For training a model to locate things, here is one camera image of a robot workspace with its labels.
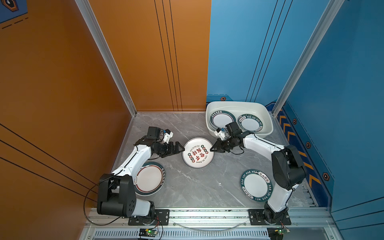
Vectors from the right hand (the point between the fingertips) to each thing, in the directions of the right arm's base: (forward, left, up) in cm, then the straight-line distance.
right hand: (210, 150), depth 88 cm
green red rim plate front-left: (-14, +35, -8) cm, 39 cm away
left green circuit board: (-39, +31, -11) cm, 51 cm away
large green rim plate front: (+31, -10, -7) cm, 34 cm away
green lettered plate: (+29, -32, -8) cm, 44 cm away
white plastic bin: (+39, -40, -4) cm, 57 cm away
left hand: (-1, +18, +3) cm, 19 cm away
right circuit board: (-38, -32, -10) cm, 51 cm away
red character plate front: (-1, +8, -1) cm, 8 cm away
